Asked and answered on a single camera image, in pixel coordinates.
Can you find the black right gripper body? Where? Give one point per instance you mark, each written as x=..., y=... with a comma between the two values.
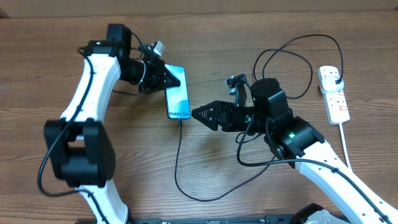
x=237, y=119

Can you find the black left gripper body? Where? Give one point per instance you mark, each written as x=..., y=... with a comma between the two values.
x=152, y=78

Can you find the blue Galaxy smartphone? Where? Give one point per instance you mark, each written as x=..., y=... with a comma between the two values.
x=177, y=100

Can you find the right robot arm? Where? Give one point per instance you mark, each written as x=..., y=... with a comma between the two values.
x=296, y=142

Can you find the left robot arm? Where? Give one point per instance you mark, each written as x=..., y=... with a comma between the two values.
x=80, y=158

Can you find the white charger plug adapter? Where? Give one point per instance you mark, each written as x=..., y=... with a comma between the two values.
x=330, y=85

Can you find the white power strip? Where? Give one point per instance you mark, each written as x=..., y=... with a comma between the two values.
x=335, y=103

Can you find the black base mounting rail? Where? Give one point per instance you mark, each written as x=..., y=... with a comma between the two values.
x=310, y=214

